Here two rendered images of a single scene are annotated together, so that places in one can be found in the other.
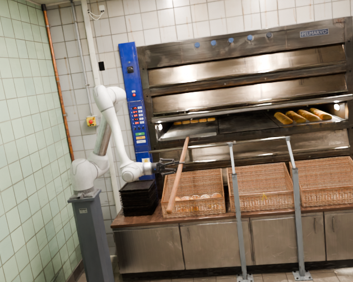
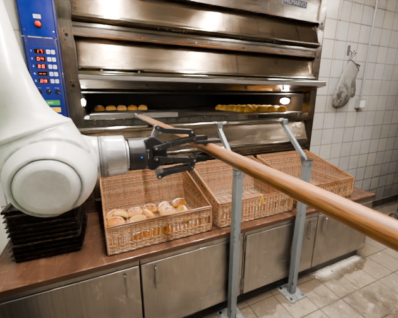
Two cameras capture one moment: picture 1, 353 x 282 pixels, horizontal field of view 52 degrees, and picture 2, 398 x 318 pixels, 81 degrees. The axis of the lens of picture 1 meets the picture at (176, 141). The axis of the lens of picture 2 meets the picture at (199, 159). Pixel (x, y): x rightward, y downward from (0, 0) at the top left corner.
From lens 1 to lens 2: 2.04 m
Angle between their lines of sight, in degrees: 30
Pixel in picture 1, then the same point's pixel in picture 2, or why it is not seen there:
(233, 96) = (205, 63)
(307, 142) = (273, 133)
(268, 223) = (265, 236)
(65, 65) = not seen: outside the picture
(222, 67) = (194, 16)
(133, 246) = not seen: outside the picture
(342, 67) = (312, 52)
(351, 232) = (335, 231)
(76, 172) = not seen: outside the picture
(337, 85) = (306, 71)
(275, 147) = (244, 137)
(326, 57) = (302, 36)
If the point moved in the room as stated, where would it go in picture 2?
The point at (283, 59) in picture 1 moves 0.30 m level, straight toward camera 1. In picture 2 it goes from (264, 26) to (288, 12)
